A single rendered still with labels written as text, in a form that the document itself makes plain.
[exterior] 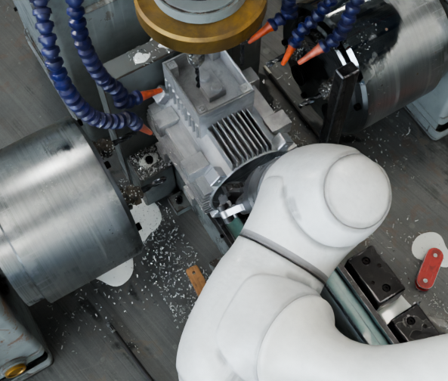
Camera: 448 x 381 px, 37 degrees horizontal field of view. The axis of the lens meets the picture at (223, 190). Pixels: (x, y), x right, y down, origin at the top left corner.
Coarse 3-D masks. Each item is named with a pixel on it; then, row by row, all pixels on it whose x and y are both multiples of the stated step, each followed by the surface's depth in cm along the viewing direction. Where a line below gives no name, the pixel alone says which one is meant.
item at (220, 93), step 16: (176, 64) 107; (208, 64) 110; (224, 64) 110; (176, 80) 105; (192, 80) 109; (208, 80) 107; (224, 80) 109; (240, 80) 107; (176, 96) 108; (192, 96) 108; (208, 96) 106; (224, 96) 108; (240, 96) 104; (192, 112) 104; (208, 112) 103; (224, 112) 105; (240, 112) 108; (192, 128) 108
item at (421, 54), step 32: (320, 0) 112; (384, 0) 110; (416, 0) 110; (288, 32) 123; (320, 32) 111; (352, 32) 107; (384, 32) 108; (416, 32) 110; (320, 64) 116; (384, 64) 108; (416, 64) 111; (320, 96) 114; (352, 96) 112; (384, 96) 111; (416, 96) 118; (352, 128) 118
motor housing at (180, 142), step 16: (256, 96) 114; (176, 112) 111; (256, 112) 112; (272, 112) 112; (176, 128) 111; (208, 128) 106; (224, 128) 107; (240, 128) 106; (256, 128) 108; (176, 144) 110; (192, 144) 109; (208, 144) 108; (224, 144) 105; (240, 144) 104; (256, 144) 106; (272, 144) 105; (176, 160) 112; (208, 160) 107; (224, 160) 106; (240, 160) 105; (256, 160) 120; (240, 176) 121; (192, 192) 111; (208, 192) 107; (208, 208) 112
